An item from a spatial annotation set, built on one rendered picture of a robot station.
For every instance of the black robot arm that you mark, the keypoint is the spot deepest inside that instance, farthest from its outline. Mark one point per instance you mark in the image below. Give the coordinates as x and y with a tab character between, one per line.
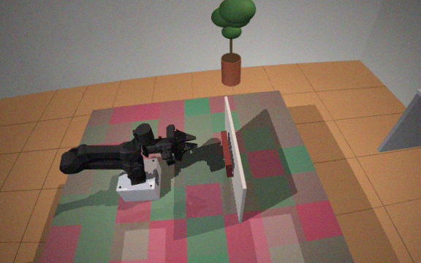
126	156

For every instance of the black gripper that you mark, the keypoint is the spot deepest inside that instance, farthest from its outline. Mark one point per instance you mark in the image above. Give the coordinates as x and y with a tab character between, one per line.
178	140

